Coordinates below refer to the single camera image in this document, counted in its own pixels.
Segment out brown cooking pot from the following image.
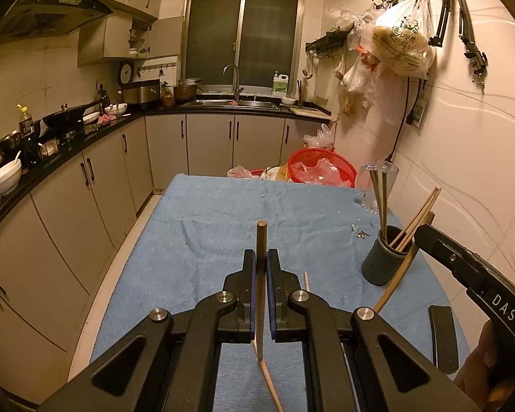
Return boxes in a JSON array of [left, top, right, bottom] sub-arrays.
[[173, 78, 203, 104]]

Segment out black wok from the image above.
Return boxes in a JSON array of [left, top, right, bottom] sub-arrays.
[[42, 100, 106, 131]]

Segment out red plastic basket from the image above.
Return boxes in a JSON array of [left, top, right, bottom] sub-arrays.
[[287, 148, 356, 188]]

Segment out brownish hanging bag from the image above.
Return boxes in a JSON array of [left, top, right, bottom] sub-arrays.
[[338, 88, 370, 117]]

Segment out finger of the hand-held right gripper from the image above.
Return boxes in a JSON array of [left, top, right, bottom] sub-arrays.
[[414, 223, 488, 289]]

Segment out blue towel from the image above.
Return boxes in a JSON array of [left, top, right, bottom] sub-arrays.
[[90, 173, 470, 412]]

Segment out wall socket box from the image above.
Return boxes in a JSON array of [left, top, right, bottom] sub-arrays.
[[405, 90, 426, 128]]

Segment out chrome faucet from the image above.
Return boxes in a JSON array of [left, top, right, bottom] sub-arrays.
[[222, 64, 245, 101]]

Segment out black power cable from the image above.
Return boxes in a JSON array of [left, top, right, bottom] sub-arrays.
[[386, 77, 425, 164]]

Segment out crumpled clear hanging bag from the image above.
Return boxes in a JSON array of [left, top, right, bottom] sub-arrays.
[[347, 8, 385, 52]]

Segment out cutting board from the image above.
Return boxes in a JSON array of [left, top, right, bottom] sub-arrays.
[[289, 106, 332, 120]]

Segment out silver countertop appliance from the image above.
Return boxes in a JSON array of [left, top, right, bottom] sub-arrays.
[[121, 79, 161, 106]]

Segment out hanging bag with red print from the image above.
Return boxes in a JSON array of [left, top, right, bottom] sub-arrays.
[[342, 45, 387, 95]]

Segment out steel sink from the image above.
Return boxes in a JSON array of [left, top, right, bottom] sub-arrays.
[[181, 98, 281, 110]]

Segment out person's right hand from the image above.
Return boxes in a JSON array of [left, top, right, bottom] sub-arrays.
[[454, 321, 495, 412]]

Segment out range hood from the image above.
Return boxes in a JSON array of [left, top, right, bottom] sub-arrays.
[[0, 0, 114, 50]]

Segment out pink plastic bag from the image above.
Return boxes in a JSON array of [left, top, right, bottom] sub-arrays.
[[227, 165, 264, 180]]

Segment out black wall shelf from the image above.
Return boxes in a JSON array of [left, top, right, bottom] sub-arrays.
[[305, 30, 353, 58]]

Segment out kitchen window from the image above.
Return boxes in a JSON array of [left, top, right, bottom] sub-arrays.
[[184, 0, 306, 93]]

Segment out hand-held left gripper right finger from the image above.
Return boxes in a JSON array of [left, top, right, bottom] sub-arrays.
[[266, 249, 483, 412]]

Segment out black chopstick holder cup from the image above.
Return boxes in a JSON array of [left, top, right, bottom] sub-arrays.
[[361, 224, 419, 286]]

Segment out steel pot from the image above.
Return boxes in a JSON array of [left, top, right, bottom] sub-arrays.
[[0, 131, 23, 159]]

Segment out hanging bag with bread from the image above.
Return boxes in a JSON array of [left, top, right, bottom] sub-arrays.
[[371, 0, 437, 80]]

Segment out white bowl with spoon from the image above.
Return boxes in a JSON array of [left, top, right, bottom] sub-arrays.
[[0, 151, 23, 196]]

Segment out black flat rectangular object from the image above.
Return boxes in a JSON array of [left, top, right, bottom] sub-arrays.
[[428, 305, 459, 374]]

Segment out yellow cap oil bottle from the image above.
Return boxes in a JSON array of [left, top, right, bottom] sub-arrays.
[[17, 104, 37, 168]]

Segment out yellowish plastic bag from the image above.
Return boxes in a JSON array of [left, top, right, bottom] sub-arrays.
[[260, 165, 290, 182]]

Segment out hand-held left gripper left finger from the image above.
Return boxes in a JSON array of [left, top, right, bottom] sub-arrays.
[[38, 249, 258, 412]]

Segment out grey lower kitchen cabinets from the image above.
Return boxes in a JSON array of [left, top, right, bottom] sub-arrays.
[[0, 114, 327, 396]]

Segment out green label detergent bottle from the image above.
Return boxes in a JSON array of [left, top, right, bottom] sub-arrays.
[[271, 71, 290, 96]]

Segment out grey open wall cabinet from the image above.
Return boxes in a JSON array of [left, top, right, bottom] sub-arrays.
[[77, 15, 185, 67]]

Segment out clear plastic bag in basket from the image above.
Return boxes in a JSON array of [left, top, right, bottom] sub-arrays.
[[293, 159, 348, 186]]

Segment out crumpled white plastic bag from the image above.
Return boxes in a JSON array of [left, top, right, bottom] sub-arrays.
[[304, 124, 336, 151]]

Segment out black kitchen countertop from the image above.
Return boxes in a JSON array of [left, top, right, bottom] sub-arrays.
[[0, 101, 333, 241]]

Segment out clear glass vessel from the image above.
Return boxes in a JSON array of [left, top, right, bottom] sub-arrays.
[[355, 160, 401, 215]]

